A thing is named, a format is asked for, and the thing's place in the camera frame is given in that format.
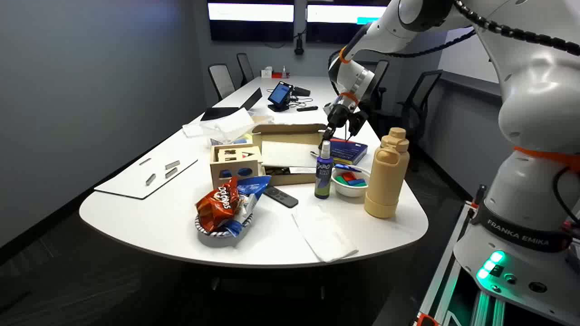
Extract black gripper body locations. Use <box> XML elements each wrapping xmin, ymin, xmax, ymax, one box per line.
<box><xmin>326</xmin><ymin>98</ymin><xmax>368</xmax><ymax>138</ymax></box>

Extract black remote control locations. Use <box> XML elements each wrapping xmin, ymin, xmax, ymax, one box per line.
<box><xmin>262</xmin><ymin>185</ymin><xmax>301</xmax><ymax>211</ymax></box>

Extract blue book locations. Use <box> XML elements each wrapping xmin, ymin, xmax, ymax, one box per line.
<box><xmin>328</xmin><ymin>136</ymin><xmax>369</xmax><ymax>167</ymax></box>

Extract small blue bottle white cap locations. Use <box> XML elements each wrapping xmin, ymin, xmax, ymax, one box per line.
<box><xmin>313</xmin><ymin>140</ymin><xmax>335</xmax><ymax>202</ymax></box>

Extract white sheet in box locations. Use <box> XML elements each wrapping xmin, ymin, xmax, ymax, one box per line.
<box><xmin>259</xmin><ymin>140</ymin><xmax>319</xmax><ymax>173</ymax></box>

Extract coloured toy blocks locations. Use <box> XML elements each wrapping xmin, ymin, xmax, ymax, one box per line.
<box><xmin>335</xmin><ymin>171</ymin><xmax>368</xmax><ymax>189</ymax></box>

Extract blue tablet on stand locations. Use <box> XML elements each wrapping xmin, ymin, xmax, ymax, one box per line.
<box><xmin>266</xmin><ymin>80</ymin><xmax>295</xmax><ymax>113</ymax></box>

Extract tall beige plastic bottle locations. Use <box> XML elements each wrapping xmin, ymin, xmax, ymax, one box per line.
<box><xmin>362</xmin><ymin>126</ymin><xmax>411</xmax><ymax>222</ymax></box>

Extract white bowl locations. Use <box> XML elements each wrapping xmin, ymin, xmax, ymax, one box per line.
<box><xmin>330</xmin><ymin>165</ymin><xmax>371</xmax><ymax>202</ymax></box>

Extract blue snack bag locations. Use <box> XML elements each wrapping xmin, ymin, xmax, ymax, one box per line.
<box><xmin>224</xmin><ymin>174</ymin><xmax>273</xmax><ymax>240</ymax></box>

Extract wooden shape sorter box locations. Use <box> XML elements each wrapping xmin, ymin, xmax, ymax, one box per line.
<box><xmin>208</xmin><ymin>144</ymin><xmax>266</xmax><ymax>189</ymax></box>

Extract black laptop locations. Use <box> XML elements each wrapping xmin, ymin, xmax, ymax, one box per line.
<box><xmin>199</xmin><ymin>88</ymin><xmax>264</xmax><ymax>124</ymax></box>

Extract white paper towel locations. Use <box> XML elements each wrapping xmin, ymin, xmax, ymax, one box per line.
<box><xmin>290</xmin><ymin>205</ymin><xmax>360</xmax><ymax>265</ymax></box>

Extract grey office chair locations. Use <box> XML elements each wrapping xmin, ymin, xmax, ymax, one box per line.
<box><xmin>233</xmin><ymin>51</ymin><xmax>255</xmax><ymax>88</ymax></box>
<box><xmin>206</xmin><ymin>62</ymin><xmax>235</xmax><ymax>100</ymax></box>

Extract crumpled white plastic sheet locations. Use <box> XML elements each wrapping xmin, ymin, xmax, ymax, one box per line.
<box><xmin>179</xmin><ymin>107</ymin><xmax>257</xmax><ymax>145</ymax></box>

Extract orange chip bag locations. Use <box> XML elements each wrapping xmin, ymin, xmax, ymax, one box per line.
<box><xmin>194</xmin><ymin>178</ymin><xmax>241</xmax><ymax>236</ymax></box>

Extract grey bowl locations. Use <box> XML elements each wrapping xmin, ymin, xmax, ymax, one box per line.
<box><xmin>194</xmin><ymin>207</ymin><xmax>259</xmax><ymax>251</ymax></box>

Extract robot mounting stand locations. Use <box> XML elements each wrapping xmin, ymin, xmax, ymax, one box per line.
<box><xmin>415</xmin><ymin>198</ymin><xmax>580</xmax><ymax>326</ymax></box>

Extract white flat board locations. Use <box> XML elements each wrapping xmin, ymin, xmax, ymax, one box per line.
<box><xmin>92</xmin><ymin>155</ymin><xmax>199</xmax><ymax>202</ymax></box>

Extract wall monitor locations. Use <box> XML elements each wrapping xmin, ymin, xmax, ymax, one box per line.
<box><xmin>304</xmin><ymin>0</ymin><xmax>391</xmax><ymax>46</ymax></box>
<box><xmin>206</xmin><ymin>0</ymin><xmax>295</xmax><ymax>44</ymax></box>

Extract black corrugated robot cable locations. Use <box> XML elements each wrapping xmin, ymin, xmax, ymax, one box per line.
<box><xmin>451</xmin><ymin>0</ymin><xmax>580</xmax><ymax>59</ymax></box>

